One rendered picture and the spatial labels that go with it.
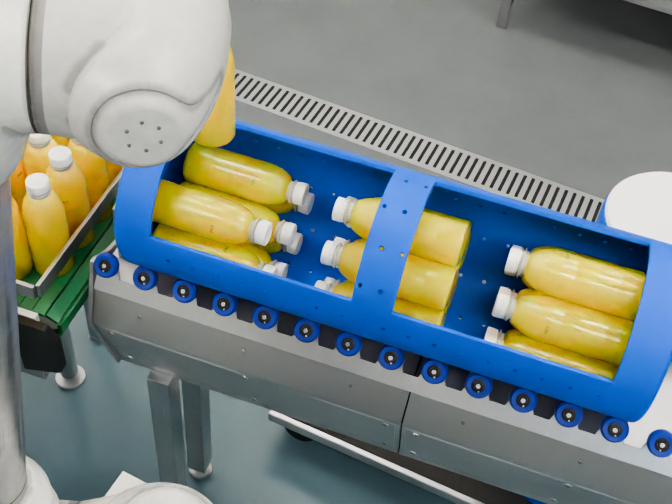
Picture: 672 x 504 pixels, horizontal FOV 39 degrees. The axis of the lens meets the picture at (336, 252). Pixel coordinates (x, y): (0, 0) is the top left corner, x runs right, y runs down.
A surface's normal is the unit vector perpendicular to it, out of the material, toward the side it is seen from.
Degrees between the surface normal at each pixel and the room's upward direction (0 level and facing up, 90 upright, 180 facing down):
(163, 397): 90
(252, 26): 0
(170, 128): 90
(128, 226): 75
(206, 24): 49
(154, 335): 70
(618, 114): 0
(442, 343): 90
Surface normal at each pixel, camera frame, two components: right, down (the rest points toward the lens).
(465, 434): -0.28, 0.42
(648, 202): 0.07, -0.67
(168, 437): -0.32, 0.68
